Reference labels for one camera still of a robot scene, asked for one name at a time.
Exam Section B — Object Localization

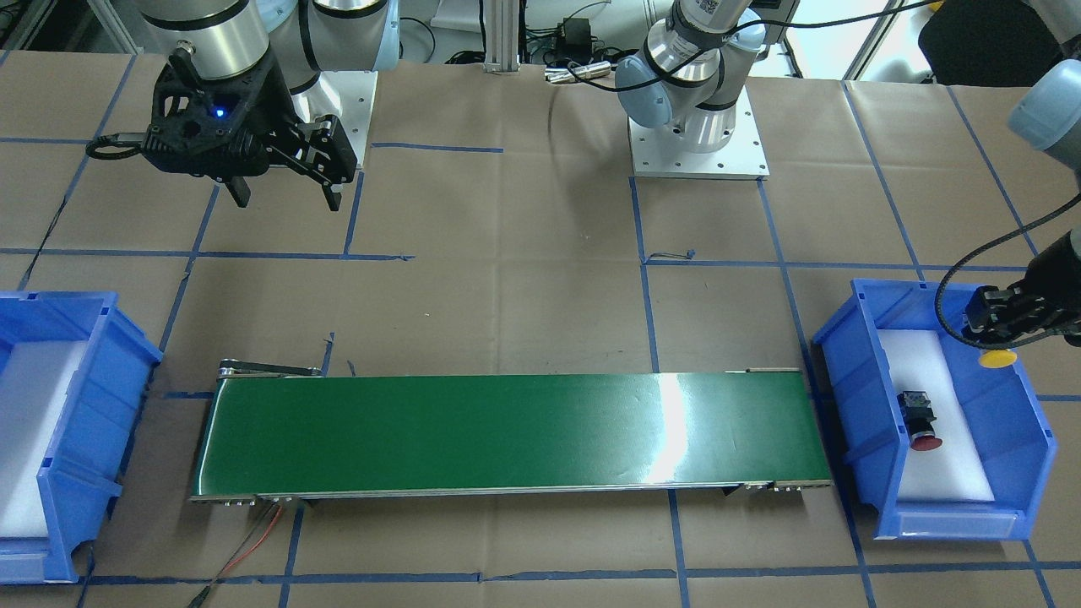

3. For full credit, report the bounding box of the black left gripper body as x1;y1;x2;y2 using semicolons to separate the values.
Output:
963;232;1080;347

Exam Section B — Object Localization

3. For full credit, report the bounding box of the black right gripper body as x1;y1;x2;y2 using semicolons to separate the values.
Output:
141;47;358;188

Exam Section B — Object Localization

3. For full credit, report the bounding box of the yellow push button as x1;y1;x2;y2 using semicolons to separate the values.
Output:
977;349;1019;369

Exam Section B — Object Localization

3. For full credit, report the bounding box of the red push button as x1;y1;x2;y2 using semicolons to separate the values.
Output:
897;389;943;453

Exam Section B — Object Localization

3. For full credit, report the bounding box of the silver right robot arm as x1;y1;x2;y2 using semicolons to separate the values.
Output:
138;1;400;211

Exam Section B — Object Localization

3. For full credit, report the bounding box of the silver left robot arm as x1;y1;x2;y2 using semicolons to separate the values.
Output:
614;1;1078;351

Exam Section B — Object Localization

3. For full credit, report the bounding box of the blue bin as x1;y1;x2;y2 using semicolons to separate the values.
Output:
814;280;1057;541
1;291;162;584

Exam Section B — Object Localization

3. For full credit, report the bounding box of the white foam pad bin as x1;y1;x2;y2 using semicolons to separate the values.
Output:
1;341;86;539
877;330;995;502

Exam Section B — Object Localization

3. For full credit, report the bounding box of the green conveyor belt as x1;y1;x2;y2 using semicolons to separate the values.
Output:
192;370;833;503

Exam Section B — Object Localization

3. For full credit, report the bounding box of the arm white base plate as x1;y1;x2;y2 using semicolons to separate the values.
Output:
291;72;379;170
627;89;771;181

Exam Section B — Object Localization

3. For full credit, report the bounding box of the aluminium frame post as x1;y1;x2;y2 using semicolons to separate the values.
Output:
479;1;524;72

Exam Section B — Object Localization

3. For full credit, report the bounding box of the red black wire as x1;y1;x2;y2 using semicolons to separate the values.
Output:
190;502;288;608

